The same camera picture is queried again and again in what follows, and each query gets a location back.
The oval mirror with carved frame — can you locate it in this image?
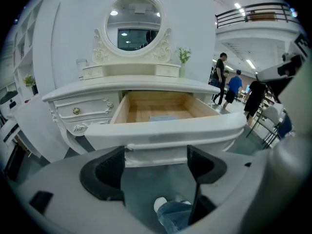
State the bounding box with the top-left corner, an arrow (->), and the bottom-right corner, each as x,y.
92,0 -> 173,64

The person's white shoe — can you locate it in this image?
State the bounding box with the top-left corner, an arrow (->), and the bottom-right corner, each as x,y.
154,196 -> 168,212

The blue chair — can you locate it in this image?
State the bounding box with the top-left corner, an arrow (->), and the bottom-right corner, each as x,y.
262,113 -> 293,149

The potted plant in black pot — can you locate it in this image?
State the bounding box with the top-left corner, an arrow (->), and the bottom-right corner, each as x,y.
22,74 -> 39,96

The person's leg in jeans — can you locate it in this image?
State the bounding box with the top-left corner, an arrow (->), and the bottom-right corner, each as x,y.
156,200 -> 196,234

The white carved dressing table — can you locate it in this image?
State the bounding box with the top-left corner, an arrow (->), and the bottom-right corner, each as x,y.
41,0 -> 247,168

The white bookshelf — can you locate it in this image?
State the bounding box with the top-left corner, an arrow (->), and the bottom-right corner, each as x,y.
11,0 -> 61,102

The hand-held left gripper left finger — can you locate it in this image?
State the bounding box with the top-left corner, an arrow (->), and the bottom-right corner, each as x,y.
79,145 -> 126,202

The white chair with black legs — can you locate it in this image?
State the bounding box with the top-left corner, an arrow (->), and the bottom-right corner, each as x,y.
245,105 -> 281,146

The white drawer with gold knob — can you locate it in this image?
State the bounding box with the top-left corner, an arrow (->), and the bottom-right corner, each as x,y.
53,93 -> 120,119

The white vase with flowers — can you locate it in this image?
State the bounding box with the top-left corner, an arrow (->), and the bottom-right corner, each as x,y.
175,46 -> 192,78

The small white drawer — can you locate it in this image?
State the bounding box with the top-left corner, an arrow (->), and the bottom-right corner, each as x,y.
82,64 -> 104,80
155,64 -> 181,78

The flat grey box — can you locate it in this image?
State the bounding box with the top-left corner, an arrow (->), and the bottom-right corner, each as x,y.
149,115 -> 177,122

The white cylindrical canister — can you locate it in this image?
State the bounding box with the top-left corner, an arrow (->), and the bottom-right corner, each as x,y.
75,58 -> 88,80

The black balcony railing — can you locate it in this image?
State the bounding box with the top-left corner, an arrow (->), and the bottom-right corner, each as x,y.
215,2 -> 301,29

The white wood-lined drawer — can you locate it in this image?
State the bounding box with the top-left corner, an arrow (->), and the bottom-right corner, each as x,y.
84,90 -> 247,168

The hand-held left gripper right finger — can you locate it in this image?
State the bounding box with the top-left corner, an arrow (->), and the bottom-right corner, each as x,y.
186,144 -> 228,225

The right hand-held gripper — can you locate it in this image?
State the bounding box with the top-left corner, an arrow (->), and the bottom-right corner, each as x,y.
255,32 -> 312,104

